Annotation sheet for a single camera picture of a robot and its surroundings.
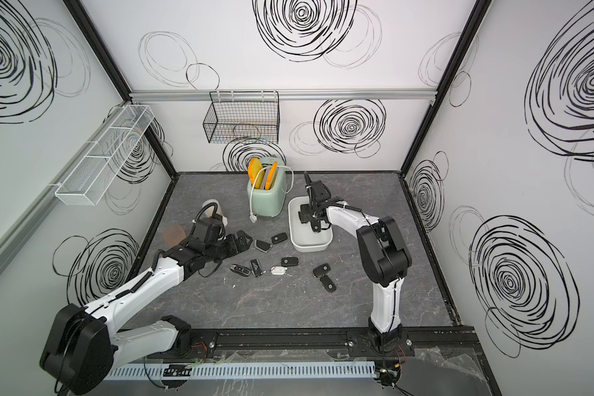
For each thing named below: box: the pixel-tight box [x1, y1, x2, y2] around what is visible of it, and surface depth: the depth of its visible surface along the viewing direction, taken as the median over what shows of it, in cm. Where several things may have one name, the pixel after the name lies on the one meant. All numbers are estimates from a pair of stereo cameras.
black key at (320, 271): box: [312, 263, 331, 279], surface depth 90 cm
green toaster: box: [247, 156, 288, 218], surface depth 98 cm
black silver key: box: [254, 239, 273, 254], surface depth 96 cm
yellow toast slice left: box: [247, 157, 265, 189], surface depth 95 cm
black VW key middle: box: [280, 256, 299, 268], surface depth 92 cm
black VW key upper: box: [271, 232, 288, 245], surface depth 98 cm
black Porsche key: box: [229, 264, 251, 277], surface depth 90 cm
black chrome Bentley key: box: [249, 259, 264, 278], surface depth 90 cm
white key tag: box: [269, 265, 288, 276], surface depth 90 cm
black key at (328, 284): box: [319, 274, 337, 293], surface depth 87 cm
